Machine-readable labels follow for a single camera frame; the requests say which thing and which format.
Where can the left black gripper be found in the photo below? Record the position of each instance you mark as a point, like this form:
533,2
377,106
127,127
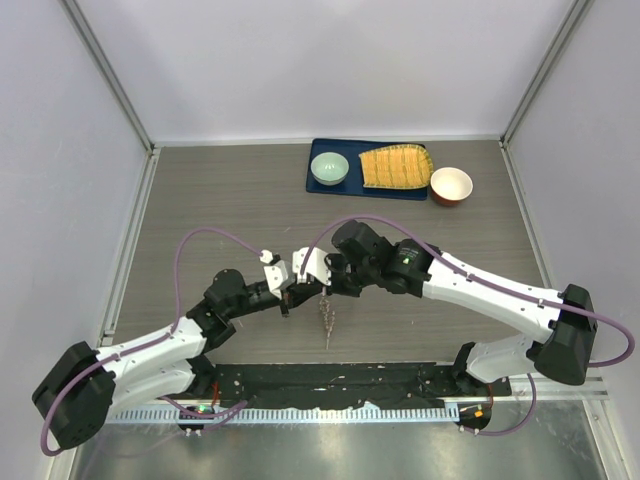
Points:
295,295

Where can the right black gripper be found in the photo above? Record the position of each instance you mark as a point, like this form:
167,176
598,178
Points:
333,260

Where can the metal disc with keyrings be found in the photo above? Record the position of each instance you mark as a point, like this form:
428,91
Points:
328,316

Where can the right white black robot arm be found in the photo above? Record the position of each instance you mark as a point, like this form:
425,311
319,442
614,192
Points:
556,332

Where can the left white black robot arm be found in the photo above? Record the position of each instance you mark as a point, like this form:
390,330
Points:
87,385

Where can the dark blue tray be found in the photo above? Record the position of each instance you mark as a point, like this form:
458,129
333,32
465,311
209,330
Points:
352,185

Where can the pale green bowl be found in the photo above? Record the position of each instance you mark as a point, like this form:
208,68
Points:
329,168

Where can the yellow woven bamboo basket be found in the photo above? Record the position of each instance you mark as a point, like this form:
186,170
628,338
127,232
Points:
397,167

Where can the brown bowl white inside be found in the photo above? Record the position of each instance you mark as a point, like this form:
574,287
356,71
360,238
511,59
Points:
450,186

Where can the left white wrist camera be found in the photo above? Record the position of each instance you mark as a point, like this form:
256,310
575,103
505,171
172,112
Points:
279,277

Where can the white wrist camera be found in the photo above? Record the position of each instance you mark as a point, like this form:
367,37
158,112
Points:
311,267
279,277

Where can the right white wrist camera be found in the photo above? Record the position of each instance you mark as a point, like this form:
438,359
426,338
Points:
311,267

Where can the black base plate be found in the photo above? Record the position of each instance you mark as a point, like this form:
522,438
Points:
339,386

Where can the slotted white cable duct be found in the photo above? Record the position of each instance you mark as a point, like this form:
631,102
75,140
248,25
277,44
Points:
368,413

